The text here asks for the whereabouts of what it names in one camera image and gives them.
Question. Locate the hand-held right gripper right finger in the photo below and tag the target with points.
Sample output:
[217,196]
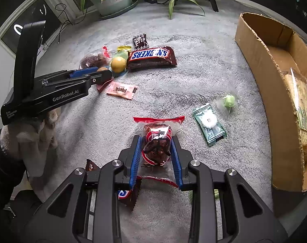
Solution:
[176,162]

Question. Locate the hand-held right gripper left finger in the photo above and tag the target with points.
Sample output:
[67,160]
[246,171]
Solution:
[134,162]

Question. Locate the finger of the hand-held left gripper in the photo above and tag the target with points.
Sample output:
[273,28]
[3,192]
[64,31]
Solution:
[85,71]
[102,77]

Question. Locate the dark red cake packet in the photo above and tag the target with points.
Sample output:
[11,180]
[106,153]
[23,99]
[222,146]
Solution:
[91,60]

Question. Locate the yellow ball candy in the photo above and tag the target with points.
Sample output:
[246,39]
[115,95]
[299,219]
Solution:
[118,64]

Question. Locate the pink snack packet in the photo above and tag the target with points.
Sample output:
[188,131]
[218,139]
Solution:
[120,89]

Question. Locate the red chocolate cake packet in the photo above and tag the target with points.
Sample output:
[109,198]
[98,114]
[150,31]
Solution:
[156,136]

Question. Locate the small brown chocolate bar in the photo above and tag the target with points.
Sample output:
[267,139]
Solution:
[125,195]

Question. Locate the large brown chocolate bar bag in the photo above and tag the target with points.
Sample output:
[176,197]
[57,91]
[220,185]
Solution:
[153,58]

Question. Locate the cardboard box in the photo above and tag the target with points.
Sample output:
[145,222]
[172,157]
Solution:
[277,106]

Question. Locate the person's left hand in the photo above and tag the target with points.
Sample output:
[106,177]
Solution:
[29,141]

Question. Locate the yellow snack packet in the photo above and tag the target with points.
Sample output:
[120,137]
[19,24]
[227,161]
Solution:
[124,47]

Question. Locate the tiny brown snack packet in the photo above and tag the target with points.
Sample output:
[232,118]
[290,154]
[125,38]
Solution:
[91,166]

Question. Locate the dark brown small snack packet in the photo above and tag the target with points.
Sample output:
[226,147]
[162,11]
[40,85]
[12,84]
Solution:
[140,41]

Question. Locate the green candy in clear wrapper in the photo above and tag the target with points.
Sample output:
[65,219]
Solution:
[229,101]

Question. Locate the black power strip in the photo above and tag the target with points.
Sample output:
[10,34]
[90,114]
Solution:
[150,0]

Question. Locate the dark cloth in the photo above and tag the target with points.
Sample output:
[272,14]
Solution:
[24,207]

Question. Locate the clear wrapped bread package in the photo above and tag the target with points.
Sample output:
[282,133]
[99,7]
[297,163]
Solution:
[305,101]

